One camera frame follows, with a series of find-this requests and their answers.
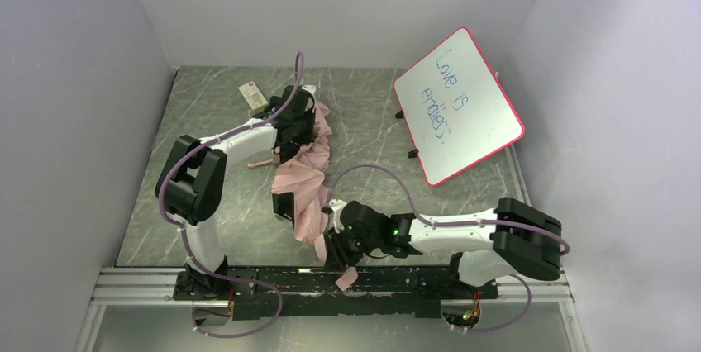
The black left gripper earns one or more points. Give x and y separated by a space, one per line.
283 205

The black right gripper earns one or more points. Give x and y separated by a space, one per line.
336 248

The pink and black folding umbrella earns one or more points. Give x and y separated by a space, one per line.
301 178

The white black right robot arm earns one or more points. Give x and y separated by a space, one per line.
510 239

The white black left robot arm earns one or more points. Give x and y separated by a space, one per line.
189 189

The small white card box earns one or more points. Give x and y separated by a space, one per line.
253 97

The red framed whiteboard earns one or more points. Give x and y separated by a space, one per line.
456 111

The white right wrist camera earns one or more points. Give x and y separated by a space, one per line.
333 211

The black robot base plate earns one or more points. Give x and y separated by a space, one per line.
261 292

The aluminium frame rail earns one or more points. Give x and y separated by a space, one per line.
152 287

